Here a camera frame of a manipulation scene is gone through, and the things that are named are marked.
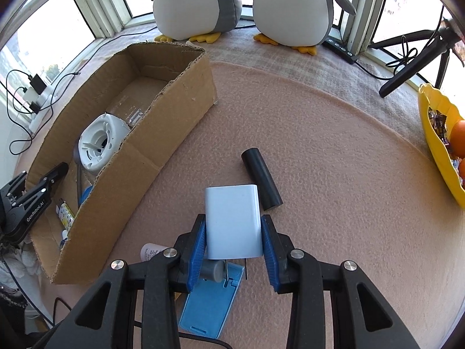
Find pink white bottle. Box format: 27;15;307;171
139;243;167;261

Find white round plastic device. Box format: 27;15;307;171
78;113;131;176

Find light blue holder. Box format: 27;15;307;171
179;262;244;339

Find grey small cylinder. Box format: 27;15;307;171
200;259;228;283

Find black cylinder tube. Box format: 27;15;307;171
241;147;283;210

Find white rectangular box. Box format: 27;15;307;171
205;184;263;260

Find white sleeve forearm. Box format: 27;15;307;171
1;240;41;299

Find white power strip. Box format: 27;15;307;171
23;85;53;134

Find black charger adapter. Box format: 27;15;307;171
30;74;47;95

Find pink carpet mat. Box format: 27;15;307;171
40;29;464;348

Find orange fruit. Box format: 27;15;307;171
449;120;465;159
458;159;465;180

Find open cardboard box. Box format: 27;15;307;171
26;42;217;284

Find wrapped candies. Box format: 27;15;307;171
428;107;464;184

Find yellow fruit bowl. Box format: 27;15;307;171
418;83;464;208

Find large penguin plush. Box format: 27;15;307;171
153;0;242;43

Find black tripod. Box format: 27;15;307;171
369;18;464;98

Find small penguin plush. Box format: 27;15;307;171
252;0;356;56

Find black cable on carpet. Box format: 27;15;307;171
0;24;161;156

